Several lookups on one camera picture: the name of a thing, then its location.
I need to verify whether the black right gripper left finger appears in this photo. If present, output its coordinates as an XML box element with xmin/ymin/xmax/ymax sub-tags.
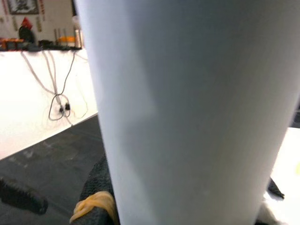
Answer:
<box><xmin>69</xmin><ymin>154</ymin><xmax>120</xmax><ymax>225</ymax></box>

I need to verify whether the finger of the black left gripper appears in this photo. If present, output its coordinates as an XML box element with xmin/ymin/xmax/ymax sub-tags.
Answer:
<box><xmin>0</xmin><ymin>177</ymin><xmax>49</xmax><ymax>215</ymax></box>

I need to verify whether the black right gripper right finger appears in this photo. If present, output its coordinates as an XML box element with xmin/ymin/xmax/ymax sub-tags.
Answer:
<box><xmin>266</xmin><ymin>178</ymin><xmax>285</xmax><ymax>200</ymax></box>

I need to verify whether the white plastic table leg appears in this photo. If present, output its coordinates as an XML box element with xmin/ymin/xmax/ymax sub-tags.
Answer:
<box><xmin>74</xmin><ymin>0</ymin><xmax>300</xmax><ymax>225</ymax></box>

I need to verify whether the yellow rubber band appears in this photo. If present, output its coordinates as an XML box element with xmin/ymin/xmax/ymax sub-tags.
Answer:
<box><xmin>69</xmin><ymin>191</ymin><xmax>117</xmax><ymax>223</ymax></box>

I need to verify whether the black wall cable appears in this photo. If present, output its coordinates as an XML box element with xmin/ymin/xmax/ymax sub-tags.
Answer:
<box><xmin>20</xmin><ymin>50</ymin><xmax>91</xmax><ymax>122</ymax></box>

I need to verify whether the wall shelf with dark items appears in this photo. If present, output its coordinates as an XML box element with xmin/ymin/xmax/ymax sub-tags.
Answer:
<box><xmin>0</xmin><ymin>35</ymin><xmax>84</xmax><ymax>53</ymax></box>

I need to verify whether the red and black wall ornament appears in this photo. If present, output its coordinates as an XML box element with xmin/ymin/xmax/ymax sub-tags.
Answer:
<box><xmin>18</xmin><ymin>16</ymin><xmax>36</xmax><ymax>45</ymax></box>

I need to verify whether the black framed wall picture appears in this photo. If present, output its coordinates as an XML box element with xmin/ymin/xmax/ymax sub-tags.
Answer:
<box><xmin>6</xmin><ymin>0</ymin><xmax>40</xmax><ymax>15</ymax></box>

